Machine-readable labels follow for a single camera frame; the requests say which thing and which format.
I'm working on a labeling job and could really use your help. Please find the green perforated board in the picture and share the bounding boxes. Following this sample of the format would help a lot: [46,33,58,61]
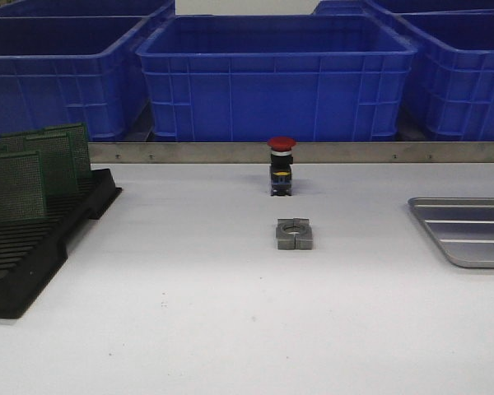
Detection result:
[0,151,47,224]
[43,123,91,179]
[25,132,78,197]

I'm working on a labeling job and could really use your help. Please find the silver metal tray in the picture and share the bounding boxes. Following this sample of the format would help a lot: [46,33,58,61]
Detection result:
[408,197,494,269]

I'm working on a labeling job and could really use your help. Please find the black slotted board rack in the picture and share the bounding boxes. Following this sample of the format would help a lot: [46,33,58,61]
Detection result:
[0,169,121,319]

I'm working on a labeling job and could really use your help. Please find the back left green board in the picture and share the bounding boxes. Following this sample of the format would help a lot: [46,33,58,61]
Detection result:
[0,130,41,153]

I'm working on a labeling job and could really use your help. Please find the red emergency stop button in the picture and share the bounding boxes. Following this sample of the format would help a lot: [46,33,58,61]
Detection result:
[267,137,296,196]

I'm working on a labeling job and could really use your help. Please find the grey metal clamp block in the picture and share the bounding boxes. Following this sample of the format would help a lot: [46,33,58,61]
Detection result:
[275,218,314,250]

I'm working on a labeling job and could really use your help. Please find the centre blue plastic crate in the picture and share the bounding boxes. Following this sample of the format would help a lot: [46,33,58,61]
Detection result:
[137,15,416,142]

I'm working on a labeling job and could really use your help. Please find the blue plastic crate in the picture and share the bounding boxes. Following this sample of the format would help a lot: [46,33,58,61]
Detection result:
[0,16,149,142]
[398,12,494,142]
[137,15,416,142]

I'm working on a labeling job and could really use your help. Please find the far right blue crate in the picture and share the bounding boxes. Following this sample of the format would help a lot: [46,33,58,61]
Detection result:
[313,0,494,15]

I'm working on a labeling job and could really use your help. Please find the right blue plastic crate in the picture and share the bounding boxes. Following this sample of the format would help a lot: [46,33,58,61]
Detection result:
[398,12,494,142]

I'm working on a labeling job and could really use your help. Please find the left blue plastic crate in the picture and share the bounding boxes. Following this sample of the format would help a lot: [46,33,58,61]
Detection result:
[0,16,149,142]

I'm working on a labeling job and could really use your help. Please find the far left blue crate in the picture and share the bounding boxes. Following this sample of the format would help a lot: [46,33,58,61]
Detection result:
[0,0,175,17]

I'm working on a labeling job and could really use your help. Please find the steel table edge rail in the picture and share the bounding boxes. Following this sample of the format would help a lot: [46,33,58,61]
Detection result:
[89,142,494,164]

